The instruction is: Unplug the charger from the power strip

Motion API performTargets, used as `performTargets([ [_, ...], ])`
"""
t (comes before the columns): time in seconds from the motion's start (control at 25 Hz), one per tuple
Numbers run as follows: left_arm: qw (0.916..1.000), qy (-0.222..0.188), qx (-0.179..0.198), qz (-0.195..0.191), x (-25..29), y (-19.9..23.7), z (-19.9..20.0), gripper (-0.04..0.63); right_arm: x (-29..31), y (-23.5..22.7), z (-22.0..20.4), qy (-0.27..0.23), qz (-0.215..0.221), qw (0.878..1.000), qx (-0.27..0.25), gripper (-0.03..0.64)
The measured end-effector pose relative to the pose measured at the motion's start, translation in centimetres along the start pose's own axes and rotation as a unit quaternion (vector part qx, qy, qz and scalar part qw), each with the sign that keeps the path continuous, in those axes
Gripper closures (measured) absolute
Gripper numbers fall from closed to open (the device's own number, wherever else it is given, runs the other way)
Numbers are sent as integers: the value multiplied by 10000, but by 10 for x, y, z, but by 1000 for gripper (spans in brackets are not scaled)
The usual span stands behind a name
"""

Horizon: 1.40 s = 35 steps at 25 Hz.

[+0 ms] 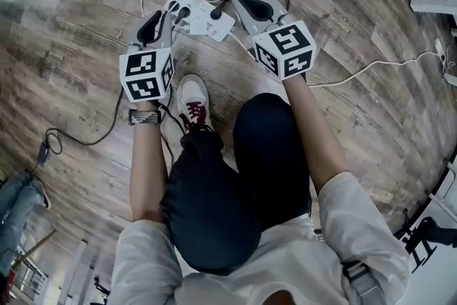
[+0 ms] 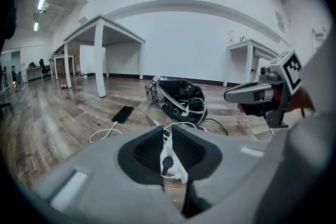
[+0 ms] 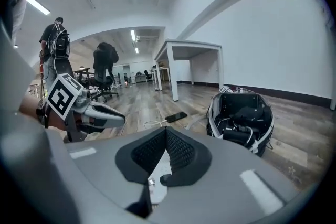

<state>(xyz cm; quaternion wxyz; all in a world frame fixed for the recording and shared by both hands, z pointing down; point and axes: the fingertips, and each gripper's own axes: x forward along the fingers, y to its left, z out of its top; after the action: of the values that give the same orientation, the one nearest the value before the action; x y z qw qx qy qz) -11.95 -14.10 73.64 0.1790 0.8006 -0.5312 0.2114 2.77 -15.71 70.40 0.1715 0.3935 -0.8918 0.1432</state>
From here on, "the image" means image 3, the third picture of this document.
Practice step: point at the black open backpack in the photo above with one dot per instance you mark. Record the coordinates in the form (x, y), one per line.
(241, 118)

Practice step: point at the striped woven wristband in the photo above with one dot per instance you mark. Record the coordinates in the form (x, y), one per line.
(41, 112)

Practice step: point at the black office chair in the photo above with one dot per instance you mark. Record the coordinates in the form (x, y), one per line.
(147, 74)
(105, 60)

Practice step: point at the spare hand-held gripper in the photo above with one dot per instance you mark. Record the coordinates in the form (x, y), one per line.
(225, 89)

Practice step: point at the black smartphone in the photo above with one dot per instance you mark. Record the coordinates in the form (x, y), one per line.
(177, 117)

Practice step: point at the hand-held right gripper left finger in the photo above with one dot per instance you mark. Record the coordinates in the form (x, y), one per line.
(92, 178)

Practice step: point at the white table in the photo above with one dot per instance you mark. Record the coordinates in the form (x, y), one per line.
(194, 46)

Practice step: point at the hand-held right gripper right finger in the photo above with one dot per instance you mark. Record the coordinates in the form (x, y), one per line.
(223, 191)

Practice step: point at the white power strip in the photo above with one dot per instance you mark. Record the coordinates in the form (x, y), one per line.
(161, 168)

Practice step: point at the person's left forearm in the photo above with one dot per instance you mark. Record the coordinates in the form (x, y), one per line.
(29, 110)

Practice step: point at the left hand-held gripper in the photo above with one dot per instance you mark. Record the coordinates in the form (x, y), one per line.
(61, 97)

